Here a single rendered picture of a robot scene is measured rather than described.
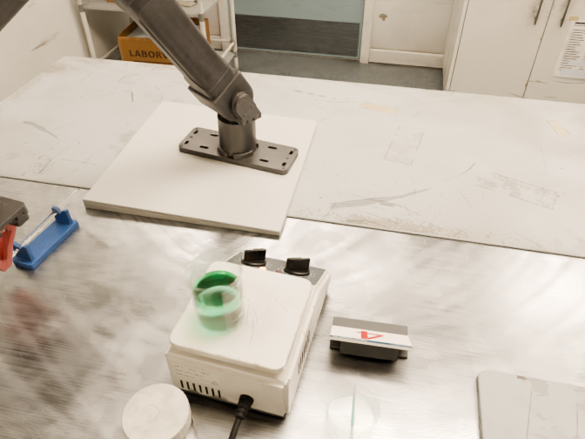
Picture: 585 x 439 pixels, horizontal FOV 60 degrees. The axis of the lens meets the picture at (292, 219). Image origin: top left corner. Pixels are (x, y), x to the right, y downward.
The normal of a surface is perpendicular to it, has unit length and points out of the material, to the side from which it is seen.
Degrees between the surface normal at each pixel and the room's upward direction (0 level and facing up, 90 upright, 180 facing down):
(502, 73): 90
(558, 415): 0
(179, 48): 94
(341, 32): 90
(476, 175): 0
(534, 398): 0
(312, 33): 90
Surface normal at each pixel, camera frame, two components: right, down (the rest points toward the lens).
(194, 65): 0.65, 0.51
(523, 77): -0.21, 0.63
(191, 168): 0.02, -0.74
